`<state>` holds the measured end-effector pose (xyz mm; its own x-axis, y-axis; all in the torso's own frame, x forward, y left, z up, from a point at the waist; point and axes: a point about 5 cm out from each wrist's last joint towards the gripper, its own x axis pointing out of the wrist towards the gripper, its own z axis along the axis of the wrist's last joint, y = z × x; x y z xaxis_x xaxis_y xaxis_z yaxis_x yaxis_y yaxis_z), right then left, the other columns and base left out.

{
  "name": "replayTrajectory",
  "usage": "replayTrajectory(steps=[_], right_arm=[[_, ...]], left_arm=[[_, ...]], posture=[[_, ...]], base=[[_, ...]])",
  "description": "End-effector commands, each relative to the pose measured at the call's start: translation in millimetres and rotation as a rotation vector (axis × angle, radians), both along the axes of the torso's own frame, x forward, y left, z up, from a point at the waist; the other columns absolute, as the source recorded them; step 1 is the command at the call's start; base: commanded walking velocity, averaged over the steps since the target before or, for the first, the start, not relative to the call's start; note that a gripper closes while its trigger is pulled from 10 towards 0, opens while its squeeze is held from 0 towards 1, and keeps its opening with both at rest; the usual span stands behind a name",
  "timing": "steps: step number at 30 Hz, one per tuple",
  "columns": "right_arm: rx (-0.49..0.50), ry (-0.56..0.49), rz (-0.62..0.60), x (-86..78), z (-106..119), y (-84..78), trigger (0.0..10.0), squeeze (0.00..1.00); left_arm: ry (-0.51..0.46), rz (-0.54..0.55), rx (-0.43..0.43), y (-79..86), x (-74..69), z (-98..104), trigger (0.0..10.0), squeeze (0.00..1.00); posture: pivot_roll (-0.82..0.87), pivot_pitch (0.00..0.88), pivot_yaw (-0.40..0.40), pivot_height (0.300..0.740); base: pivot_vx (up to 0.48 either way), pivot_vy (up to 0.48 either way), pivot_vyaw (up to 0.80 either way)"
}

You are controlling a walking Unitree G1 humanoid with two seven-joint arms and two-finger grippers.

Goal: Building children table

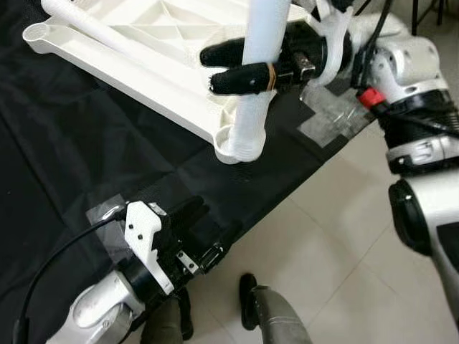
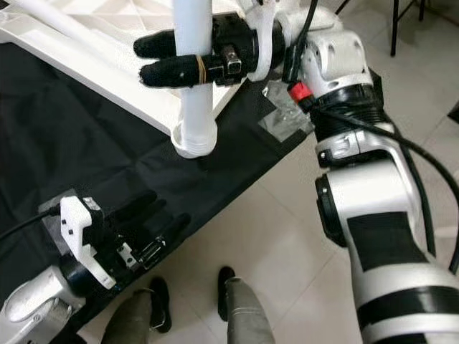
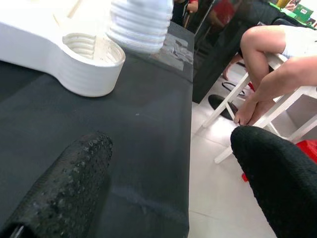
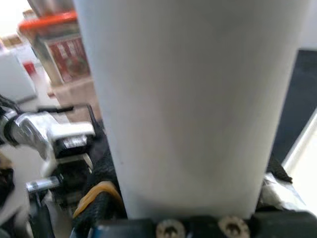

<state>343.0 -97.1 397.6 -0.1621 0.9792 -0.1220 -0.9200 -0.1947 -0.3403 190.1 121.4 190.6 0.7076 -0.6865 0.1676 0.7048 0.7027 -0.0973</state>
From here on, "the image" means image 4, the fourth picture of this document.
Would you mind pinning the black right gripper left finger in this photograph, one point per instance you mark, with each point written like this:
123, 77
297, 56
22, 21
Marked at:
104, 173

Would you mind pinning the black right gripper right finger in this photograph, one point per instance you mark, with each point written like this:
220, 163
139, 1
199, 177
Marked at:
277, 173

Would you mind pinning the white plastic table leg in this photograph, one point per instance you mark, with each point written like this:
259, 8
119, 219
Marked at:
188, 99

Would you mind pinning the brown rubber band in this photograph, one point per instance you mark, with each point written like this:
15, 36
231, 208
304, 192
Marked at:
99, 191

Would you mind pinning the white plastic table top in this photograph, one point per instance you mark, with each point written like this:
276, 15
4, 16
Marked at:
307, 158

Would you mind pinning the dark red patterned box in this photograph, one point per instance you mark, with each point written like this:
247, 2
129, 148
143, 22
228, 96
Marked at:
69, 59

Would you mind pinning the clear box with orange lid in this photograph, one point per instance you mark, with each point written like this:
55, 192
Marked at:
49, 24

